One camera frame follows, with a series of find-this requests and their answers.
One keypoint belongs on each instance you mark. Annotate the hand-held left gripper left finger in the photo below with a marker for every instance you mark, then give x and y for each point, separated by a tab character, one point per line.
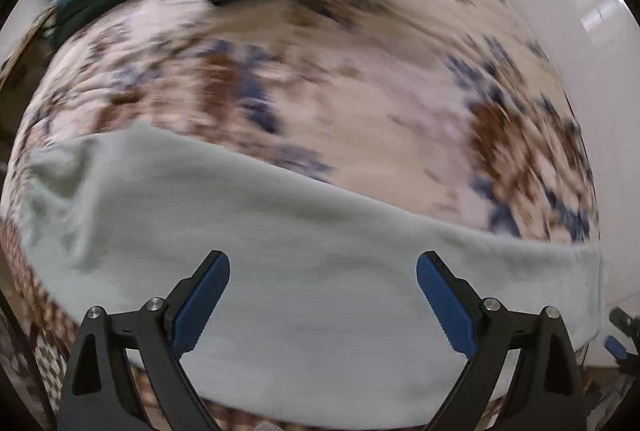
202	301

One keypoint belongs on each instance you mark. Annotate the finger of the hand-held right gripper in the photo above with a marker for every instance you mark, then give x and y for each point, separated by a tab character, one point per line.
622	318
615	347

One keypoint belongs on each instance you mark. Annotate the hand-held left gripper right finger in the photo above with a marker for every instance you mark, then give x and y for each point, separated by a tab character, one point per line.
445	306

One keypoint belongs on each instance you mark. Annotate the pale grey pants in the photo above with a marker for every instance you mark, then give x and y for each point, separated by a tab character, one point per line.
310	261

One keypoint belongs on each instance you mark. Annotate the brown checkered cloth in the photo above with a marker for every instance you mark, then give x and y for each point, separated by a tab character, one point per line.
20	281

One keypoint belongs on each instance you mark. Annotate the floral printed blanket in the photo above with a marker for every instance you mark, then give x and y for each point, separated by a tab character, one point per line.
350	86

